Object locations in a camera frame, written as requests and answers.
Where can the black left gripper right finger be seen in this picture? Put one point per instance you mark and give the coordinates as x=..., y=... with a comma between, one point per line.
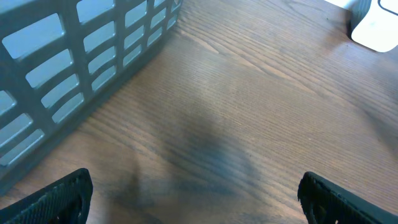
x=324, y=202

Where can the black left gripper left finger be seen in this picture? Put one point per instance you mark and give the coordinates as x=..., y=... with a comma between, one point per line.
x=66, y=200

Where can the grey plastic basket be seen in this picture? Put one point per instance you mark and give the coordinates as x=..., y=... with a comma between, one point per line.
x=60, y=60

